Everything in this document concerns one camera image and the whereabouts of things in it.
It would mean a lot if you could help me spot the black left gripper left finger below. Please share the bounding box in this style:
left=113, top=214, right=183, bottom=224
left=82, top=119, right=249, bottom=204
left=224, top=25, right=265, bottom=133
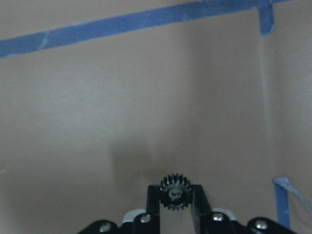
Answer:
left=133, top=185, right=160, bottom=234

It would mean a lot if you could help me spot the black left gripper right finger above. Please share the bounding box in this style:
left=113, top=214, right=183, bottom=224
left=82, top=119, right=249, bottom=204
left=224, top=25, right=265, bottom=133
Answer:
left=191, top=185, right=234, bottom=234

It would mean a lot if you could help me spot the small black bearing gear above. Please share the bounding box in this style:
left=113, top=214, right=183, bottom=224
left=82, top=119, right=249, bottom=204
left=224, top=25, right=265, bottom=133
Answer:
left=159, top=173, right=192, bottom=211

